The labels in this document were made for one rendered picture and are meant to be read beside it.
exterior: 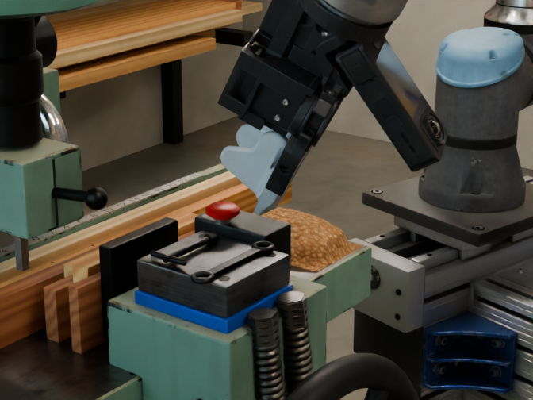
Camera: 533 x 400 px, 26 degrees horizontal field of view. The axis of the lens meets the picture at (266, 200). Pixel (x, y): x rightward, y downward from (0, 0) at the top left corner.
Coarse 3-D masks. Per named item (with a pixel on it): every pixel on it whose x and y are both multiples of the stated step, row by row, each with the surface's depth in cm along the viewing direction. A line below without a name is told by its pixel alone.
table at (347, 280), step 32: (352, 256) 123; (352, 288) 124; (0, 352) 102; (32, 352) 102; (64, 352) 102; (96, 352) 102; (0, 384) 96; (32, 384) 96; (64, 384) 96; (96, 384) 96; (128, 384) 96
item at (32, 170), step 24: (48, 144) 103; (72, 144) 103; (0, 168) 99; (24, 168) 98; (48, 168) 100; (72, 168) 102; (0, 192) 100; (24, 192) 98; (48, 192) 100; (0, 216) 101; (24, 216) 99; (48, 216) 101; (72, 216) 103
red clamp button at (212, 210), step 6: (210, 204) 101; (216, 204) 101; (222, 204) 101; (228, 204) 101; (234, 204) 101; (210, 210) 100; (216, 210) 100; (222, 210) 100; (228, 210) 100; (234, 210) 100; (210, 216) 100; (216, 216) 100; (222, 216) 100; (228, 216) 100; (234, 216) 100
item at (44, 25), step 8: (40, 16) 117; (40, 24) 118; (48, 24) 119; (40, 32) 118; (48, 32) 119; (40, 40) 118; (48, 40) 118; (56, 40) 119; (40, 48) 118; (48, 48) 119; (56, 48) 120; (48, 56) 119; (48, 64) 121
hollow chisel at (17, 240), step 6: (18, 240) 105; (24, 240) 105; (18, 246) 105; (24, 246) 106; (18, 252) 106; (24, 252) 106; (18, 258) 106; (24, 258) 106; (18, 264) 106; (24, 264) 106; (24, 270) 106
